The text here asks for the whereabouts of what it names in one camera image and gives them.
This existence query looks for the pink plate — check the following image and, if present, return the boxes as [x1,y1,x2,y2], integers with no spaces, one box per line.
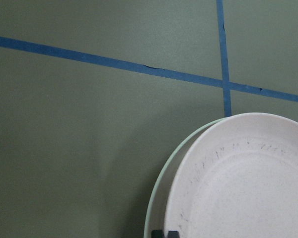
[163,113,298,238]

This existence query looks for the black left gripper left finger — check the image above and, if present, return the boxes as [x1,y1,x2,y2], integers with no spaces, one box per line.
[151,230,163,238]

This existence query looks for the cream plate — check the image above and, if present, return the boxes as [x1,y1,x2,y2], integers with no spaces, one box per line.
[143,119,222,238]

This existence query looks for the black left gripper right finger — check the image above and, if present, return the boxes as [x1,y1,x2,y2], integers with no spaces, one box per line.
[167,231,179,238]

